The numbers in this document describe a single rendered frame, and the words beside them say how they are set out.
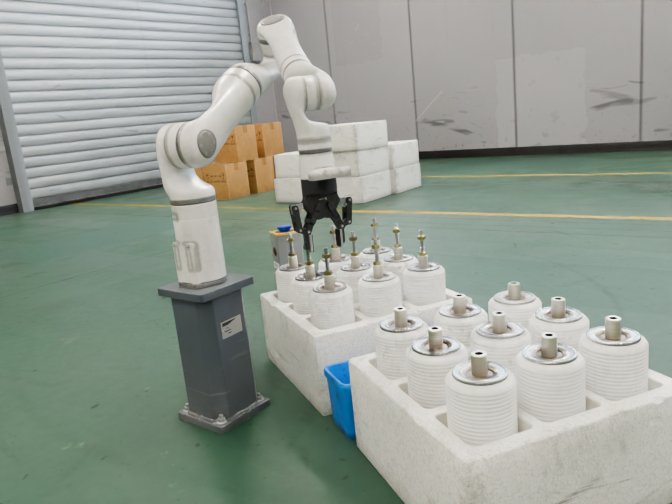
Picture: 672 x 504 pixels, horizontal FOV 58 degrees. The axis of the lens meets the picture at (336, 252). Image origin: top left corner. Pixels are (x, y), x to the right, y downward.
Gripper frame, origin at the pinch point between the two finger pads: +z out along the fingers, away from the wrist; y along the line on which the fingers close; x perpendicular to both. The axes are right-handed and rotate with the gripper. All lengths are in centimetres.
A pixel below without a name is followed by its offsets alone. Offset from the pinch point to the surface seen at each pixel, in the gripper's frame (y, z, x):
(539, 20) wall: -410, -95, -367
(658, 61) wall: -458, -43, -272
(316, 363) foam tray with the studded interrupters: 7.8, 23.1, 7.3
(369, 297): -7.8, 13.2, 3.2
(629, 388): -20, 16, 60
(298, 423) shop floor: 13.2, 35.1, 7.1
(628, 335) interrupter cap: -23, 10, 57
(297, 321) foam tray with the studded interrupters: 7.0, 17.1, -3.6
